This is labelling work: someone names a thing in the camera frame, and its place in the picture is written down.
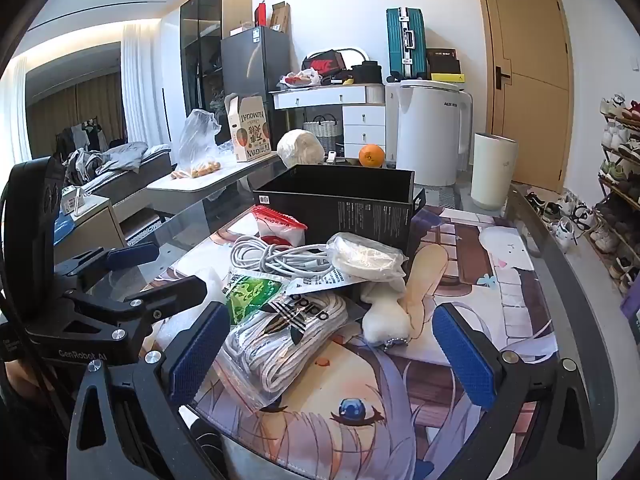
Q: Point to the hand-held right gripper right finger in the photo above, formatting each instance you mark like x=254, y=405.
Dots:
x=462, y=360

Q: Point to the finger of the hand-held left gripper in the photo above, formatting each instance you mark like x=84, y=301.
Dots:
x=175, y=290
x=132, y=255

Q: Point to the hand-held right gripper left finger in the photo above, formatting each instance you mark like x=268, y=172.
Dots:
x=200, y=355

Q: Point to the green printed packet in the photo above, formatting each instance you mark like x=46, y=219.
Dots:
x=250, y=295

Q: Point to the bag of white shoelaces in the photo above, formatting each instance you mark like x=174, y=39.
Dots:
x=280, y=360

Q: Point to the red white snack packet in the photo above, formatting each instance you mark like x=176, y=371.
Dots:
x=280, y=227

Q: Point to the black cardboard box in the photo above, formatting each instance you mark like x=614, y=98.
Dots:
x=350, y=210

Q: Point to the beige nightstand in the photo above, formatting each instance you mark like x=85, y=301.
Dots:
x=92, y=225

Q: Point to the white plush toy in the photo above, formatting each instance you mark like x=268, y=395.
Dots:
x=385, y=317

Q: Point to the bed with grey clothes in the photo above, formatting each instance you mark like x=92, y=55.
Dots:
x=120, y=165

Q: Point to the white side table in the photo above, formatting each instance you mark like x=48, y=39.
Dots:
x=215, y=180

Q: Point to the clothes rack with garments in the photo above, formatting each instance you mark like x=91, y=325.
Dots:
x=85, y=135

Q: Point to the clear plastic bag of kumquats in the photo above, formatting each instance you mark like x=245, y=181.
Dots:
x=197, y=145

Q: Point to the white printed packet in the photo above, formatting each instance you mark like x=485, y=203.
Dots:
x=320, y=285

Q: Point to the white pouch in plastic wrap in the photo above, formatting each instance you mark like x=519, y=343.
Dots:
x=365, y=260

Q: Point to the printed cardboard fruit box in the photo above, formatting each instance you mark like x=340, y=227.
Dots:
x=249, y=132

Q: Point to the white curtain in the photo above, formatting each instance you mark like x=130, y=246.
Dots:
x=142, y=85

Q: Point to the purple flat item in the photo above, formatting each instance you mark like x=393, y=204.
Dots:
x=631, y=307

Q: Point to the group of loose sneakers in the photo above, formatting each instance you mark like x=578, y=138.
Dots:
x=565, y=215

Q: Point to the wrapped napa cabbage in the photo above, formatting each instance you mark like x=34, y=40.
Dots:
x=300, y=147

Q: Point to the white cylindrical bin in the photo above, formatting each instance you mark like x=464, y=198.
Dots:
x=492, y=172

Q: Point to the white remote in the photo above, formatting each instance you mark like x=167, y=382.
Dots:
x=331, y=157

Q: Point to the woven basket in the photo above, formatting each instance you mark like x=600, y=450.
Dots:
x=322, y=132

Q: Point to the orange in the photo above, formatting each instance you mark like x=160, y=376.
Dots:
x=372, y=156

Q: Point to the dark grey refrigerator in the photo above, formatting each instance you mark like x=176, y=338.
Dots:
x=250, y=65

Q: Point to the dark glass cabinet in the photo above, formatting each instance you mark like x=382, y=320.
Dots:
x=205, y=35

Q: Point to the white washing machine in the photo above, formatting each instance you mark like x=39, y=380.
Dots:
x=427, y=130

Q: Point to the shoe rack with shoes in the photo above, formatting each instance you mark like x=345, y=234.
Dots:
x=617, y=185

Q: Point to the plastic bag of food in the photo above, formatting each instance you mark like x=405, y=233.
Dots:
x=300, y=79

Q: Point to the white vanity desk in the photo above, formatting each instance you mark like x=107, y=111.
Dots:
x=360, y=120

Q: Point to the red black shoe box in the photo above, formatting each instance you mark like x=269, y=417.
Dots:
x=320, y=64

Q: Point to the brown cardboard box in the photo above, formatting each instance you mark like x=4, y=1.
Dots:
x=280, y=17

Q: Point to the wooden door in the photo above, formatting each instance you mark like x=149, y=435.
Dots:
x=525, y=85

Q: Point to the yellow flat box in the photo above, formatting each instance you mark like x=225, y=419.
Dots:
x=450, y=78

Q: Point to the black bag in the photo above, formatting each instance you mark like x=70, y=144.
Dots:
x=367, y=72

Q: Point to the white oval mirror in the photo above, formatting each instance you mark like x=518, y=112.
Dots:
x=357, y=55

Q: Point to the black flat box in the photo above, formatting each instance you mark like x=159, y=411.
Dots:
x=442, y=62

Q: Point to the teal suitcase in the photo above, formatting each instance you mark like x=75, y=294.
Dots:
x=405, y=42

